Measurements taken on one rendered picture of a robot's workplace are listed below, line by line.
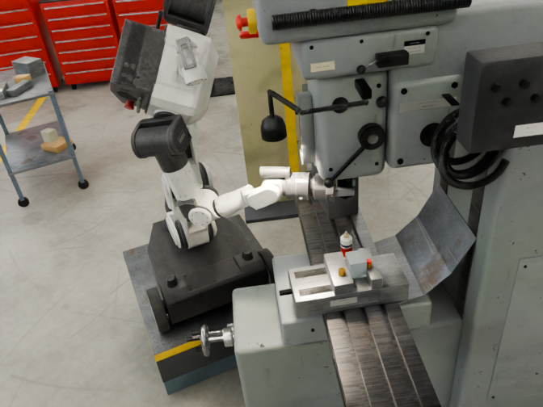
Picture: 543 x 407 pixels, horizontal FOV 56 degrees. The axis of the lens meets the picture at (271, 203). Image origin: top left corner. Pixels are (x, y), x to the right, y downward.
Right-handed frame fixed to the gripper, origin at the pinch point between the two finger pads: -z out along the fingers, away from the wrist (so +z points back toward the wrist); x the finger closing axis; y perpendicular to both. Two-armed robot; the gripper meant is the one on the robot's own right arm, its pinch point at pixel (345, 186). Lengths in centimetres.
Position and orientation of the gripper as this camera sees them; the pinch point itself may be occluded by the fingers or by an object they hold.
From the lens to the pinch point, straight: 161.4
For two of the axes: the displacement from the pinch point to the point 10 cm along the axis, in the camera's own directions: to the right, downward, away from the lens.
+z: -9.8, -0.3, 1.9
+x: 1.7, -5.7, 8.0
